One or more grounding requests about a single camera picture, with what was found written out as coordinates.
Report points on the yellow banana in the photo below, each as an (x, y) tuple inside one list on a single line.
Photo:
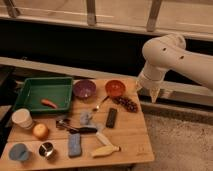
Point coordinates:
[(105, 151)]

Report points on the metal spoon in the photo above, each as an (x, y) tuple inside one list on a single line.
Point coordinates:
[(97, 107)]

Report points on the bunch of dark grapes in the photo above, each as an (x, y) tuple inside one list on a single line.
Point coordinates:
[(127, 103)]

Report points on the orange carrot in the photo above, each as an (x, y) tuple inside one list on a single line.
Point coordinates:
[(49, 103)]

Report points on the black remote control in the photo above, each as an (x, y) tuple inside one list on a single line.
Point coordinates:
[(111, 118)]

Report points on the wooden table board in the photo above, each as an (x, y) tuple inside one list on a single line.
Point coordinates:
[(130, 134)]

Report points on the red yellow apple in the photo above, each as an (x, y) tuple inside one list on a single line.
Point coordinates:
[(40, 131)]

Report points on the black handled utensil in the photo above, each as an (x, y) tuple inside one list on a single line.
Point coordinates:
[(65, 124)]

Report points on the blue sponge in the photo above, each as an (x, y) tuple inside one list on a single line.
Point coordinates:
[(74, 145)]

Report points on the green plastic tray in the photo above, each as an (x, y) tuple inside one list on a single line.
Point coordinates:
[(56, 89)]

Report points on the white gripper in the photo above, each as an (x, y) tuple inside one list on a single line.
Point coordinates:
[(150, 78)]

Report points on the small metal cup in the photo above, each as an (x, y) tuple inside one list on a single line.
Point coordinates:
[(46, 150)]

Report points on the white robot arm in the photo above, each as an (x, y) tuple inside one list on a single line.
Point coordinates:
[(169, 52)]

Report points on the white paper cup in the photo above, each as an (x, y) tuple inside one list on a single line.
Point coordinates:
[(22, 118)]

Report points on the orange bowl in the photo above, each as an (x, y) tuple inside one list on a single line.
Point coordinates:
[(115, 88)]

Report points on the blue cup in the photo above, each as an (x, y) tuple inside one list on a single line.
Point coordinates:
[(19, 152)]

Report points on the crumpled grey cloth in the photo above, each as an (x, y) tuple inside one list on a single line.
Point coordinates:
[(86, 120)]

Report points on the purple bowl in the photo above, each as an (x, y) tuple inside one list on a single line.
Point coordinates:
[(84, 89)]

